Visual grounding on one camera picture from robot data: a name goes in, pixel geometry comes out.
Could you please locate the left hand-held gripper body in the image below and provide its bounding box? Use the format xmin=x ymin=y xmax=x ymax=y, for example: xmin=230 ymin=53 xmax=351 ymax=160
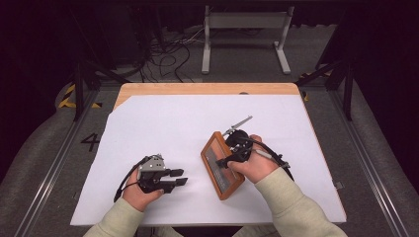
xmin=135 ymin=153 xmax=177 ymax=194

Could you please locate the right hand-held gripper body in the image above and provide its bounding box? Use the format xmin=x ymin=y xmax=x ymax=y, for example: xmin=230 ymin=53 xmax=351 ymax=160
xmin=221 ymin=115 xmax=254 ymax=163

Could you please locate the wooden photo frame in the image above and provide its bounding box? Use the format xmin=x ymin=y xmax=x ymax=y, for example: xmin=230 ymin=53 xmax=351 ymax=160
xmin=200 ymin=130 xmax=247 ymax=201

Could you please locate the person's right hand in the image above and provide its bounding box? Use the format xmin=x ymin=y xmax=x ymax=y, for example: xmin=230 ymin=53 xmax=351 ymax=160
xmin=226 ymin=133 xmax=282 ymax=185

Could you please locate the person's left hand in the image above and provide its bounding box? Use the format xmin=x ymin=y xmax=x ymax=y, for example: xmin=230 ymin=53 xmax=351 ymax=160
xmin=122 ymin=168 xmax=165 ymax=212

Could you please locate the white paper sheet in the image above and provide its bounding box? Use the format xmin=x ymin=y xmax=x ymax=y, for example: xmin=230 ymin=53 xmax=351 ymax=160
xmin=69 ymin=94 xmax=348 ymax=227

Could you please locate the person's left leg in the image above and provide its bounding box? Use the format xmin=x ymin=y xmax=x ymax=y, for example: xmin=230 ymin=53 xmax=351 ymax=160
xmin=153 ymin=226 xmax=184 ymax=237

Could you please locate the person's leg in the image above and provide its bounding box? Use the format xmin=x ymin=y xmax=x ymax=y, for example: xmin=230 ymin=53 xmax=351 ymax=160
xmin=153 ymin=226 xmax=184 ymax=237
xmin=231 ymin=224 xmax=275 ymax=237

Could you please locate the person's right leg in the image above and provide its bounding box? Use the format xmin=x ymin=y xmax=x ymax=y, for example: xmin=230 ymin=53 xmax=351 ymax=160
xmin=231 ymin=224 xmax=275 ymax=237

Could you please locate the black metal stand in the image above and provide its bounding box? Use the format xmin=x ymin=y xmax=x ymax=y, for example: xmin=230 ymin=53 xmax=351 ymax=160
xmin=72 ymin=57 xmax=130 ymax=122
xmin=294 ymin=57 xmax=356 ymax=122

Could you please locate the white metal stand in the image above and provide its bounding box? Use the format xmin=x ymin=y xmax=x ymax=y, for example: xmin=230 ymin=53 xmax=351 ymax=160
xmin=201 ymin=5 xmax=295 ymax=75

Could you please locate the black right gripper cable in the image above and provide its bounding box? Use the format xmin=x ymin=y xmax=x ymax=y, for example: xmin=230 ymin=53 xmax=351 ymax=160
xmin=241 ymin=136 xmax=295 ymax=183

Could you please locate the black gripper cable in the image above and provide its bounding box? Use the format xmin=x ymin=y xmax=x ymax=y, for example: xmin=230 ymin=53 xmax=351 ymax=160
xmin=113 ymin=155 xmax=150 ymax=203
xmin=241 ymin=136 xmax=295 ymax=183

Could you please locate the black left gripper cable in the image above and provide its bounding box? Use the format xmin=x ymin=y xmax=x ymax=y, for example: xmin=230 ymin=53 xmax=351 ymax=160
xmin=113 ymin=155 xmax=150 ymax=203

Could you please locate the metal floor rail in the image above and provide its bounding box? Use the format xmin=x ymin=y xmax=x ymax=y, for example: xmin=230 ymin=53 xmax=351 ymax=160
xmin=13 ymin=88 xmax=102 ymax=237
xmin=327 ymin=89 xmax=411 ymax=237

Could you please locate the tangle of floor cables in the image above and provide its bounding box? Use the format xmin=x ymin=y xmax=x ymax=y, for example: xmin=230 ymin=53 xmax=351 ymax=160
xmin=140 ymin=28 xmax=206 ymax=84

